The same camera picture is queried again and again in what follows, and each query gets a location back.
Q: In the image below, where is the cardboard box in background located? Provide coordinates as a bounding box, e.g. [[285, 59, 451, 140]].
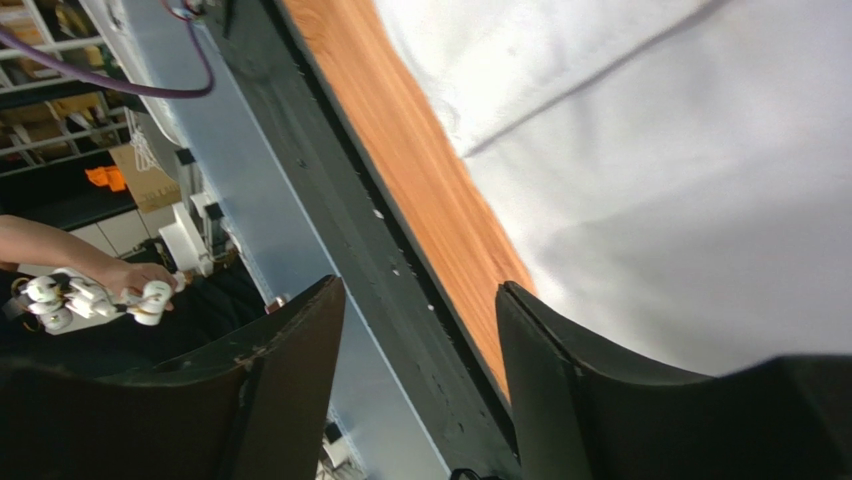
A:
[[109, 144, 182, 213]]

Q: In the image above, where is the orange object in background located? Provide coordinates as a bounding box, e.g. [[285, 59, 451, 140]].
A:
[[85, 165, 128, 192]]

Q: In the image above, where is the operator bare hand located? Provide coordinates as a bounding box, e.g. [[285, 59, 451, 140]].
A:
[[87, 258, 177, 296]]

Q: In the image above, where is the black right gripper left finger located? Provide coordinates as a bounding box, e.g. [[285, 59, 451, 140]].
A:
[[1, 275, 345, 479]]

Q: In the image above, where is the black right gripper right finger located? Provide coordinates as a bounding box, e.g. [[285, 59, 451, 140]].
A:
[[496, 282, 851, 479]]

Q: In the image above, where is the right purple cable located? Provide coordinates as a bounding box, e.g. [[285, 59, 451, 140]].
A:
[[0, 16, 216, 100]]

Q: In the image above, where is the white long sleeve shirt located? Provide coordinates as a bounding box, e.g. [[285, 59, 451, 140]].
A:
[[376, 1, 851, 375]]

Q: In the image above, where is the aluminium rail frame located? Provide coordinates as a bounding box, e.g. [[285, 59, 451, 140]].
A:
[[79, 0, 454, 480]]

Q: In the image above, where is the operator bare forearm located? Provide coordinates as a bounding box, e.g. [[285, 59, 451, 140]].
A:
[[1, 215, 119, 279]]

